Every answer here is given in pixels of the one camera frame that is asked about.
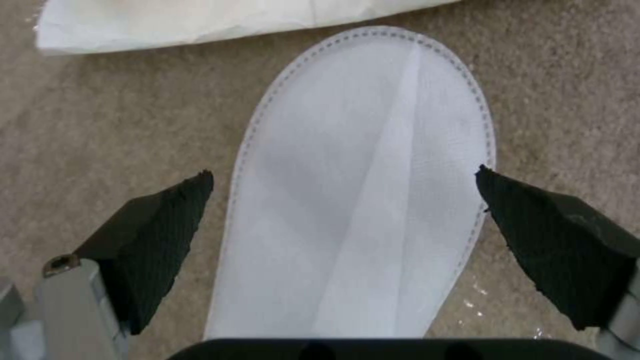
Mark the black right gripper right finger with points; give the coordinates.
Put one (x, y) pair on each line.
(550, 240)

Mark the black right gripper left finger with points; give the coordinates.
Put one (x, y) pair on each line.
(150, 240)

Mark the white disposable slipper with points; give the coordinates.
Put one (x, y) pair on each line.
(360, 180)

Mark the white crumpled plastic bag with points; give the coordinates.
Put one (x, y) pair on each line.
(200, 18)

